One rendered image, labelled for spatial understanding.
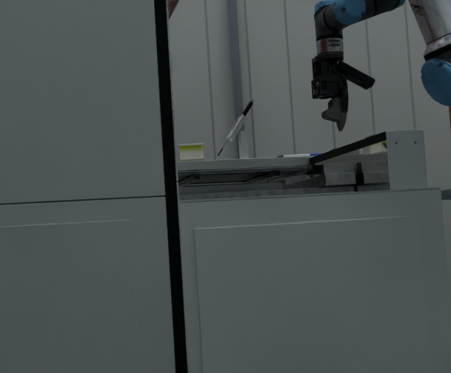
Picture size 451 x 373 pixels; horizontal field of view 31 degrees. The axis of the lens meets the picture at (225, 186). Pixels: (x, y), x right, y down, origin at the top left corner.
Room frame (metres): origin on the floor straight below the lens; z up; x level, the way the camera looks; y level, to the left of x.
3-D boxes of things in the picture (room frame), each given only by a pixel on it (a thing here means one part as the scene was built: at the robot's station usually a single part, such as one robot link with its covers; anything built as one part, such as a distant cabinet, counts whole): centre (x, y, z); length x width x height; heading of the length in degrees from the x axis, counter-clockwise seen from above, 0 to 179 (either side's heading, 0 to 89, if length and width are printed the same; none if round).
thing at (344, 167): (2.02, -0.28, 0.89); 0.08 x 0.03 x 0.03; 103
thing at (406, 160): (2.11, -0.36, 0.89); 0.55 x 0.09 x 0.14; 13
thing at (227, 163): (2.49, 0.00, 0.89); 0.62 x 0.35 x 0.14; 103
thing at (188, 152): (2.47, 0.10, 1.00); 0.07 x 0.07 x 0.07; 4
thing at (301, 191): (1.99, -0.08, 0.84); 0.50 x 0.02 x 0.03; 103
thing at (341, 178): (2.17, -0.25, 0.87); 0.36 x 0.08 x 0.03; 13
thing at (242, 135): (2.36, -0.05, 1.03); 0.06 x 0.04 x 0.13; 103
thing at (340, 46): (2.23, -0.32, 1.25); 0.08 x 0.08 x 0.05
